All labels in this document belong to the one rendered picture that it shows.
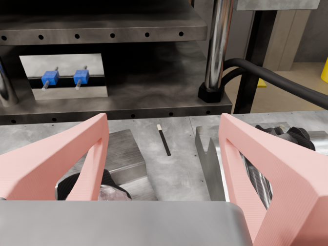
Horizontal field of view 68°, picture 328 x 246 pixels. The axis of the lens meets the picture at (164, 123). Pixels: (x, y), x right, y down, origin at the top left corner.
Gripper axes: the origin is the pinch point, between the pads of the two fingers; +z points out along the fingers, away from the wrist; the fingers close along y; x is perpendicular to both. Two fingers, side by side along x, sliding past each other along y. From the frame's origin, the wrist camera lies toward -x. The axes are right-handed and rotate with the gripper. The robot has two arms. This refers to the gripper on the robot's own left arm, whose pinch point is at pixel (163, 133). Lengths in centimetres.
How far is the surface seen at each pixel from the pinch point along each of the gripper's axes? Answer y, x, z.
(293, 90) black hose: -40, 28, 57
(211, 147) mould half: -10.3, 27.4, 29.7
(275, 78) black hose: -35, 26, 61
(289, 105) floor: -121, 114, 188
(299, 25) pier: -146, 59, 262
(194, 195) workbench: -7.3, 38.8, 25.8
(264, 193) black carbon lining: -18.9, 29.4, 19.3
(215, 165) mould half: -10.7, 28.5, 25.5
